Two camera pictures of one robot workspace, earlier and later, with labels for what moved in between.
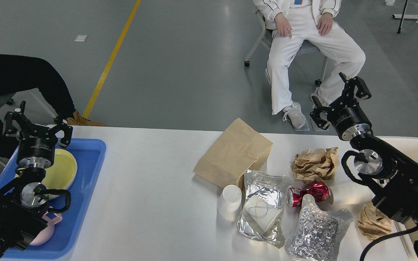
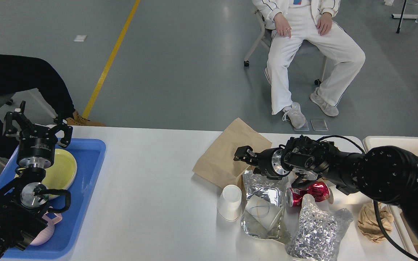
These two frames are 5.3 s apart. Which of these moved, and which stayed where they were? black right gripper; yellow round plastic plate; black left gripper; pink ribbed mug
Moved: black right gripper
Stayed: pink ribbed mug; yellow round plastic plate; black left gripper
